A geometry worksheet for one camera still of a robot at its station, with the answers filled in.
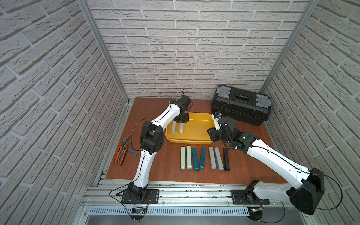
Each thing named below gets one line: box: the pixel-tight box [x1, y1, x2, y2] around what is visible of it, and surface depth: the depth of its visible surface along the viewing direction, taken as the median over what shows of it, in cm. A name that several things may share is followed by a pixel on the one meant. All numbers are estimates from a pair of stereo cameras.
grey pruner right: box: [214, 147, 225, 171], surface depth 87 cm
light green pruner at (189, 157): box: [186, 145, 192, 170], surface depth 87 cm
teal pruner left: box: [192, 148, 199, 172], surface depth 87 cm
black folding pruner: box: [223, 148, 230, 172], surface depth 87 cm
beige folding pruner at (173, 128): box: [171, 120, 177, 135], surface depth 100 cm
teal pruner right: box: [199, 146, 206, 170], surface depth 89 cm
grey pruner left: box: [208, 146, 217, 170], surface depth 87 cm
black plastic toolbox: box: [211, 84, 272, 127], surface depth 99 cm
